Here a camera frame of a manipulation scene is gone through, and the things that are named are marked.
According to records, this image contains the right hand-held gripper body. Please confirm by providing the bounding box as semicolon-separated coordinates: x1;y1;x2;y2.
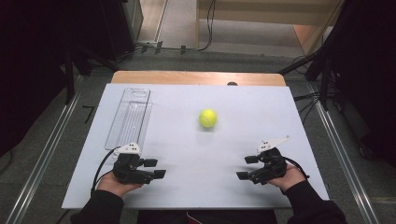
247;135;291;186

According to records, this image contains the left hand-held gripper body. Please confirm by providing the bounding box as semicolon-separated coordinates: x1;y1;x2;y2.
111;142;156;185

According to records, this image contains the clear plastic tray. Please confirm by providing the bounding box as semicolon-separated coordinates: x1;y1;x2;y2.
104;88;153;151

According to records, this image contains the yellow tennis ball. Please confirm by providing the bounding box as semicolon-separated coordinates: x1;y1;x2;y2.
198;108;219;129

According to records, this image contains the person's right hand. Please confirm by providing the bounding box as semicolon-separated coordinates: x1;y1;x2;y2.
267;163;307;193

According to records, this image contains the person's left hand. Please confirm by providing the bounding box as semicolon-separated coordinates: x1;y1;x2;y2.
96;171;144;199

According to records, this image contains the white board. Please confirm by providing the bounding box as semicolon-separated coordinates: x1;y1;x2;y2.
61;83;331;210

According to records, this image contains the wooden table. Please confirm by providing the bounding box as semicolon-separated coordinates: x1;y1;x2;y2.
110;70;287;87

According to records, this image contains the black metal stand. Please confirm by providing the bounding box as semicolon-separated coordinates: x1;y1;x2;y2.
63;46;120;105
277;46;332;111

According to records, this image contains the black curtain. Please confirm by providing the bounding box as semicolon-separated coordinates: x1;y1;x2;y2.
323;0;396;169
0;0;125;158

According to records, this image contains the dark cabinet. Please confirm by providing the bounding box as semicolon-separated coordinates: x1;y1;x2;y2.
101;0;145;62

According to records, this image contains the light wooden furniture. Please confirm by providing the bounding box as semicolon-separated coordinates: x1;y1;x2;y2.
195;0;346;57

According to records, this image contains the right hand-held gripper black cable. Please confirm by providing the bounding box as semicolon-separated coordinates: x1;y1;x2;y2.
283;156;311;180

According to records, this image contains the hand-held gripper black cable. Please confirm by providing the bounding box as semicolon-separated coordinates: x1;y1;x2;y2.
91;146;121;196
283;156;311;180

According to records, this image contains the left hand-held gripper black cable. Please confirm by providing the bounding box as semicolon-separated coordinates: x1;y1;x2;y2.
91;146;121;196

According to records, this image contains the metal floor rail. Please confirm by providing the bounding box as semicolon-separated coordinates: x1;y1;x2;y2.
306;82;381;224
5;91;81;224

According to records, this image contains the bundle of black cables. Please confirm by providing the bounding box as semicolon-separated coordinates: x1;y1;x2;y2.
292;91;322;123

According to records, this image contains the black floor cable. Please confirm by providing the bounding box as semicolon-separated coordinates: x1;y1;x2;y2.
134;0;218;53

